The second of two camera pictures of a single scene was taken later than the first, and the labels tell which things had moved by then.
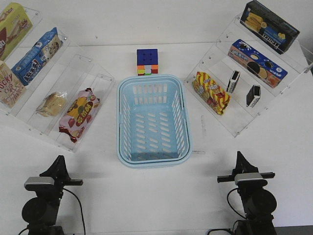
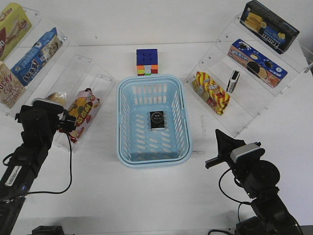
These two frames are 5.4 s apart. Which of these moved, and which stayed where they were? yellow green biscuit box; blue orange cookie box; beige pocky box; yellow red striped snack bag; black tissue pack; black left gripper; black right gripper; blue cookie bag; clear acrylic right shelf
Moved: black tissue pack; black right gripper; black left gripper
Stayed: beige pocky box; yellow green biscuit box; clear acrylic right shelf; blue orange cookie box; yellow red striped snack bag; blue cookie bag
